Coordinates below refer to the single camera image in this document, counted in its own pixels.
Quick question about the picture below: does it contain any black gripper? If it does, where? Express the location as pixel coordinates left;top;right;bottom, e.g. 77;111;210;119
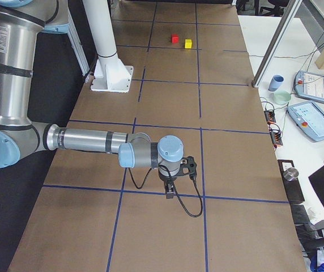
158;165;179;199

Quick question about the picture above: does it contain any yellow wooden block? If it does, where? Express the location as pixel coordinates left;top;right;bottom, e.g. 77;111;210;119
184;39;193;49

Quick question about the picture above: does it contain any red wooden block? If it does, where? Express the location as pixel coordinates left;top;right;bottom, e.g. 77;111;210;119
170;34;179;44

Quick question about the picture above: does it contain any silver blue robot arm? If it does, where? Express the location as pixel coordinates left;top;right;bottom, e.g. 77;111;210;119
0;1;185;198

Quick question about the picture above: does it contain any near black orange connector box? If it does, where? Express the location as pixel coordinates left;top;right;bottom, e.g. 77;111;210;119
269;128;283;148

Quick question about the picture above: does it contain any black orange connector box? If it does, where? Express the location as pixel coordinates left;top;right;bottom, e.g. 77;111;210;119
264;109;276;124
269;128;283;148

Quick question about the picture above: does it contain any black rectangular box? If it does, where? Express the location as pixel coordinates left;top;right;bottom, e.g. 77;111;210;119
278;159;305;205

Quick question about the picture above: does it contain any silver metal cylinder weight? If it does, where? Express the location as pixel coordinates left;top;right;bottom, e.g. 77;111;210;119
283;167;299;181

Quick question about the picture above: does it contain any far black orange connector box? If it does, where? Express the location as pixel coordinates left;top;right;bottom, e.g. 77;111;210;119
264;109;276;124

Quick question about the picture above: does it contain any green plastic bowl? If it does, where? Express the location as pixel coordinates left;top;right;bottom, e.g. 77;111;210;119
273;90;291;105

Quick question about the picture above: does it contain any black office chair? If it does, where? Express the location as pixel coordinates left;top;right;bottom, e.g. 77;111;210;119
290;205;324;257

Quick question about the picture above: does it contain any blue plastic cup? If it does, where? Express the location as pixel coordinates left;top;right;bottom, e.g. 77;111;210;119
268;75;284;92

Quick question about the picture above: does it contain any near teach pendant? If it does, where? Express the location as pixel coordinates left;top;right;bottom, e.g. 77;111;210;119
287;101;324;142

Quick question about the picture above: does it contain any teach pendant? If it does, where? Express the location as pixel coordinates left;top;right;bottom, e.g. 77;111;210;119
287;101;324;142
293;70;324;103

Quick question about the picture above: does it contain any far teach pendant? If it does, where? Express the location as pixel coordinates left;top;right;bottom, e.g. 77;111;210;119
293;70;324;103

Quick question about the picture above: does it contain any black camera cable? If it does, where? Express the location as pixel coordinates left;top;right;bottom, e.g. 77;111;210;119
127;165;203;218

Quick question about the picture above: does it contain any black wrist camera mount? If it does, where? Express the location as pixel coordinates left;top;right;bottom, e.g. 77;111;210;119
180;156;197;181

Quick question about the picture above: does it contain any white pedestal column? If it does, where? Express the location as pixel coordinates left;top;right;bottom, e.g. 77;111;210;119
83;0;134;93

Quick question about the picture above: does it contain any aluminium frame post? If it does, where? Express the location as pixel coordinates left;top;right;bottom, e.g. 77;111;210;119
251;0;302;88

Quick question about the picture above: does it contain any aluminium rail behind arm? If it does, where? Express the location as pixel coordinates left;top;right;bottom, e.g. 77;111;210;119
67;10;89;76

